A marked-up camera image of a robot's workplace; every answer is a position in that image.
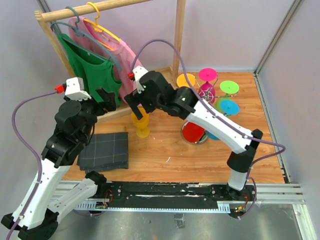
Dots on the green tank top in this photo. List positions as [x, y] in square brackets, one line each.
[95, 72]

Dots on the wooden clothes rack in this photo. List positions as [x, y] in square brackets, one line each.
[170, 72]

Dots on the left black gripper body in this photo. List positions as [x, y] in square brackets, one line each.
[107, 104]

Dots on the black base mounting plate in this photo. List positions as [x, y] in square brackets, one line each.
[171, 196]

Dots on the yellow clothes hanger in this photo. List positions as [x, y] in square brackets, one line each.
[95, 25]

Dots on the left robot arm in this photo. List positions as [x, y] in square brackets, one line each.
[38, 216]

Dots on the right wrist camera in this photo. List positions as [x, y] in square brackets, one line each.
[138, 72]

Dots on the pink t-shirt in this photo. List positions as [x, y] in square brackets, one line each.
[120, 50]

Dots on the green wine glass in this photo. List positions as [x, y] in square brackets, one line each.
[230, 88]

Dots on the blue wine glass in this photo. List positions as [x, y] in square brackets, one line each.
[226, 106]

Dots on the magenta wine glass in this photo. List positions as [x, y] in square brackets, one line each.
[207, 90]

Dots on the red wine glass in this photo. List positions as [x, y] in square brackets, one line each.
[192, 132]

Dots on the chrome wine glass rack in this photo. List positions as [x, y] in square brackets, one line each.
[207, 134]

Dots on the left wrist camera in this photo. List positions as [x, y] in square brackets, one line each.
[75, 90]

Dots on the grey clothes hanger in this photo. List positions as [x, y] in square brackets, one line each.
[81, 33]

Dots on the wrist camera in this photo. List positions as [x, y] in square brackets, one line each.
[138, 72]
[75, 90]

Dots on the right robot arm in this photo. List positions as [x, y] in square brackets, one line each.
[154, 92]

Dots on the dark grey folded cloth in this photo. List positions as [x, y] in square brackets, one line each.
[105, 152]

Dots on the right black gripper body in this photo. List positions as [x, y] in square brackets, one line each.
[136, 98]

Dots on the yellow wine glass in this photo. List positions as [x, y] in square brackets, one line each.
[142, 129]
[182, 82]

